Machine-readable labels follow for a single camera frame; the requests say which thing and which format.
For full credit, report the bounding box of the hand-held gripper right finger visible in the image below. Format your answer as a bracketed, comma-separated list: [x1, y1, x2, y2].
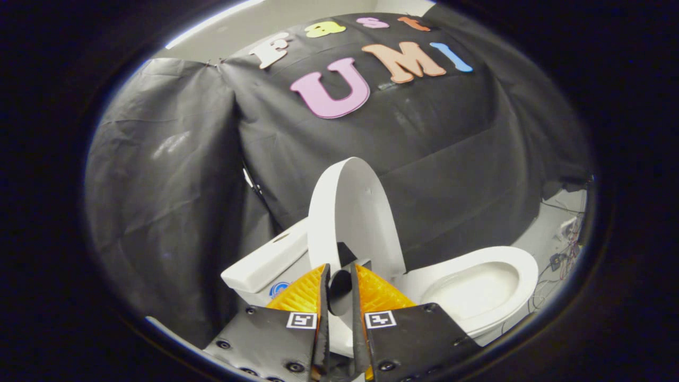
[350, 263, 481, 382]

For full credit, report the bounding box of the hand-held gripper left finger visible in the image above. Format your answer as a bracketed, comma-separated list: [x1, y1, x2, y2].
[204, 264, 331, 382]

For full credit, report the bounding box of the white toilet lid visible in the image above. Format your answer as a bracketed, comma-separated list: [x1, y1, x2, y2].
[308, 157, 407, 359]

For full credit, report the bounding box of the white toilet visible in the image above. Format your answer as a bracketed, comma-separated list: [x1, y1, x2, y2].
[221, 218, 539, 348]

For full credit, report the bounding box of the black backdrop cloth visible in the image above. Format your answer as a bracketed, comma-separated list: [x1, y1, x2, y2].
[85, 12, 592, 351]

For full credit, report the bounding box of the tangle of floor cables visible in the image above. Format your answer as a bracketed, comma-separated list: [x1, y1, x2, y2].
[528, 196, 587, 314]

